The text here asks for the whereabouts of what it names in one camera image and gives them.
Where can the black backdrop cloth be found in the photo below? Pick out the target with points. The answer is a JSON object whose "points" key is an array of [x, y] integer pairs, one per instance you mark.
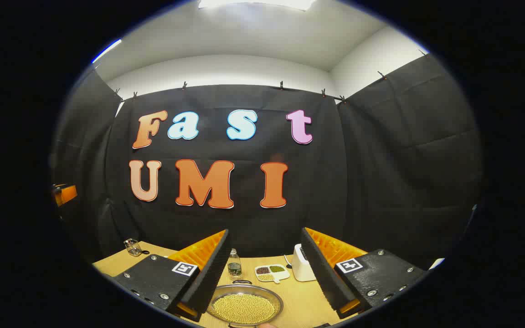
{"points": [[262, 223]]}

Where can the clear plastic water bottle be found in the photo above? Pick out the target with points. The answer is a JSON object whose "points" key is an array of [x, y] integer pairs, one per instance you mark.
{"points": [[234, 269]]}

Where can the ceiling light panel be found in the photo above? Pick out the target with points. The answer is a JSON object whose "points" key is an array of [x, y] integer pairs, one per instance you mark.
{"points": [[255, 3], [106, 50]]}

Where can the stainless steel pot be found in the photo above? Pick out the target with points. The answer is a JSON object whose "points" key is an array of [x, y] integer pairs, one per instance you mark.
{"points": [[224, 294]]}

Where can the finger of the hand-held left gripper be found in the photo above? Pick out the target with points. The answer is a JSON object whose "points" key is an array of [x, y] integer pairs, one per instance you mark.
{"points": [[66, 194]]}

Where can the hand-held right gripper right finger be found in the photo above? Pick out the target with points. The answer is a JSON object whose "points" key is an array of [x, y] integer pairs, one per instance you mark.
{"points": [[321, 273]]}

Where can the pile of yellow soybeans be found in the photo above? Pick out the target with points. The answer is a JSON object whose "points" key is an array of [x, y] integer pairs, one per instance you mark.
{"points": [[244, 309]]}

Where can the white toaster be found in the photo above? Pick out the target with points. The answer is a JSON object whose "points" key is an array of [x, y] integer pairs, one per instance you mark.
{"points": [[301, 269]]}

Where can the white divided bean dish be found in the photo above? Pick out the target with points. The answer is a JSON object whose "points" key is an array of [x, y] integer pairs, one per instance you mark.
{"points": [[271, 274]]}

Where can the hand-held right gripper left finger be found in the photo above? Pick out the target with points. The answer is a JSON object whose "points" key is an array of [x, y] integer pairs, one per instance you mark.
{"points": [[212, 273]]}

